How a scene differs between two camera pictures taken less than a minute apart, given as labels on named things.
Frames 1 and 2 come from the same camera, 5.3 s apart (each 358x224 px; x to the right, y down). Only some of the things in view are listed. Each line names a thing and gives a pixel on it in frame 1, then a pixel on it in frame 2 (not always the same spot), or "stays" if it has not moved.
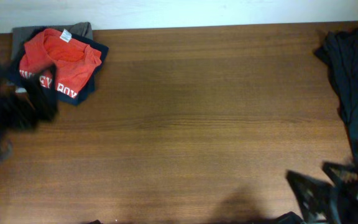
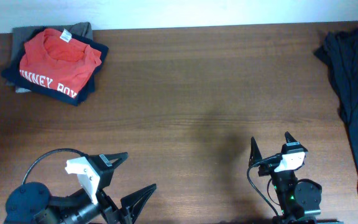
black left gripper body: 13,111 to 107,205
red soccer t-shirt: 76,61 stays
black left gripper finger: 42,89 to 135,201
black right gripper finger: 316,196 to 255,154
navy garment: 87,88 stays
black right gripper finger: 349,176 to 289,138
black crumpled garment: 352,55 stays
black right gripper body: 352,212 to 279,180
